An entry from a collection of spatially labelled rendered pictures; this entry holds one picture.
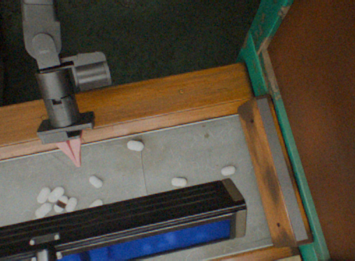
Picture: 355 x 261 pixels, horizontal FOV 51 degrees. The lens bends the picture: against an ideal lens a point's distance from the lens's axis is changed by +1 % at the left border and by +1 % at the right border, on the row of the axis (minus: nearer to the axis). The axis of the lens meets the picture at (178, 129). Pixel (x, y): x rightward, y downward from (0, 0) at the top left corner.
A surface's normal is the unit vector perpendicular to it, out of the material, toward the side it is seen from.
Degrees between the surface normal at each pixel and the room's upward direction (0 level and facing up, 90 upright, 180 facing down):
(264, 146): 67
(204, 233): 58
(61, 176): 0
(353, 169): 90
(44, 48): 41
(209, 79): 0
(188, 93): 0
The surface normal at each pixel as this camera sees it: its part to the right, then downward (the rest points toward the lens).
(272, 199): -0.88, 0.07
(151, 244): 0.19, 0.66
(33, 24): 0.34, 0.36
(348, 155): -0.98, 0.19
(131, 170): 0.03, -0.25
